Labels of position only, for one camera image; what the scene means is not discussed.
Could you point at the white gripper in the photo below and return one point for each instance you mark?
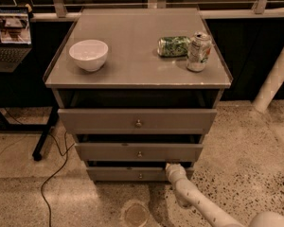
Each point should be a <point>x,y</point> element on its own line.
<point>172,170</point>

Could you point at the grey bottom drawer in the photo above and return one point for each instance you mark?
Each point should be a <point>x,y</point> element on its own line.
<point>127,174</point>

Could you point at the grey drawer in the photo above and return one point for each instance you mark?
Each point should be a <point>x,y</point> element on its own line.
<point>127,174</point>
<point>138,152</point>
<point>137,121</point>

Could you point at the grey middle drawer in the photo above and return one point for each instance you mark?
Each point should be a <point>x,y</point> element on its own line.
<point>138,152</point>

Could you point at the grey drawer cabinet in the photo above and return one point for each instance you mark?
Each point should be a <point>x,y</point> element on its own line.
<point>134,76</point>

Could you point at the grey top drawer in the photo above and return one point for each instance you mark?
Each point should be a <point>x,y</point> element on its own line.
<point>137,121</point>

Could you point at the open black laptop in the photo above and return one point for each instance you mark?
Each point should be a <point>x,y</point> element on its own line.
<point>15,37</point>

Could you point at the white upright soda can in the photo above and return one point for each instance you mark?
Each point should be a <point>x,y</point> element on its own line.
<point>198,51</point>

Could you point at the white ceramic bowl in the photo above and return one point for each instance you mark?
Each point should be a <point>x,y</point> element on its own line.
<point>89,55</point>

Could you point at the white diagonal pipe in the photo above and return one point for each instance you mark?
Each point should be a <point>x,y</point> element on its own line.
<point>271,85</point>

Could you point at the black side table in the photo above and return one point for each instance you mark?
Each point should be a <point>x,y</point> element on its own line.
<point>24,88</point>

